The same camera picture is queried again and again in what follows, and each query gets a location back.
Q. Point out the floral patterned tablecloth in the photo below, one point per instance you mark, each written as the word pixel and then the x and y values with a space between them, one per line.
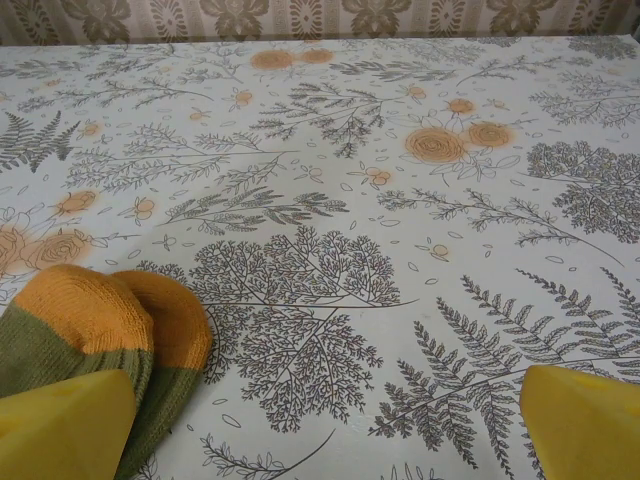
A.
pixel 350 200

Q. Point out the green sock with orange toe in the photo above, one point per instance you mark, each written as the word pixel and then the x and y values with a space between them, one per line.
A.
pixel 75 310
pixel 175 325

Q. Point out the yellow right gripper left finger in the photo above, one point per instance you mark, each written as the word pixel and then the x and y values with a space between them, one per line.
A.
pixel 60 435

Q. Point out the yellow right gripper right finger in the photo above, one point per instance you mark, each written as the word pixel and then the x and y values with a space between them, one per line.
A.
pixel 585 430

